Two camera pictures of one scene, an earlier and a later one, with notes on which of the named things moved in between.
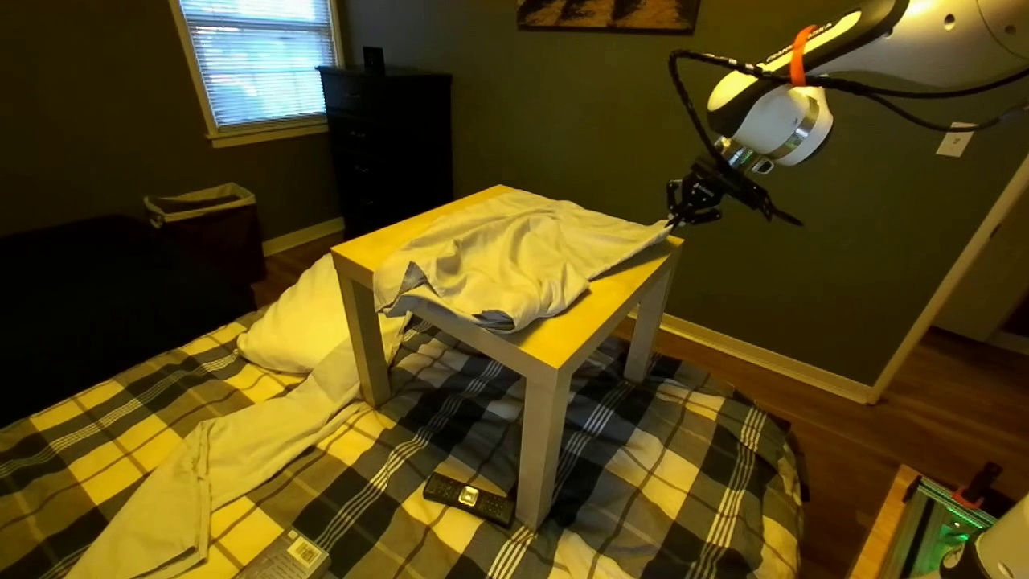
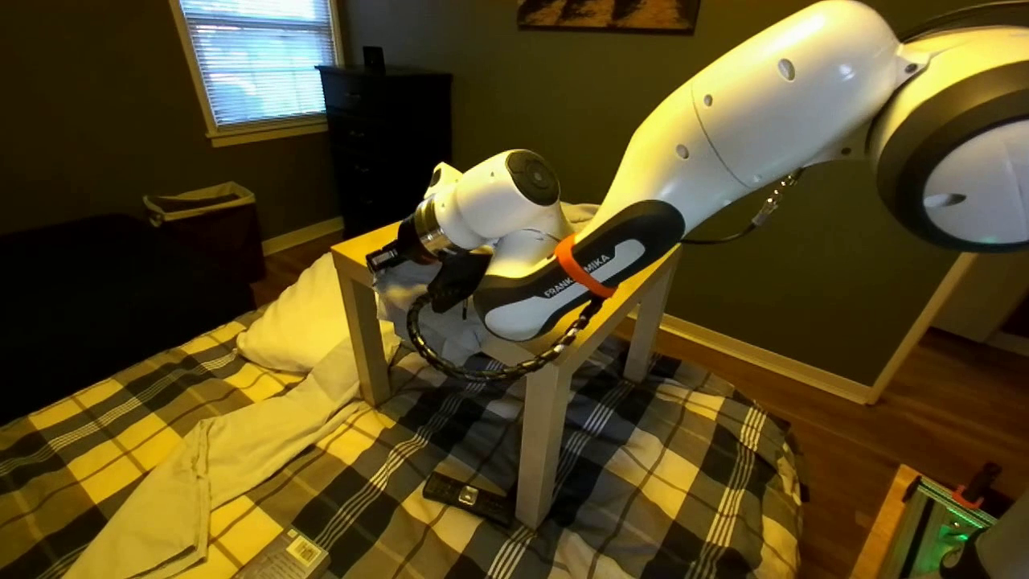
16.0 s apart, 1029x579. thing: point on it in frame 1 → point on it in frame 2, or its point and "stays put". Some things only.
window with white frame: (259, 64) stays put
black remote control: (471, 492) stays put
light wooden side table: (624, 292) stays put
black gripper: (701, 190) → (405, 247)
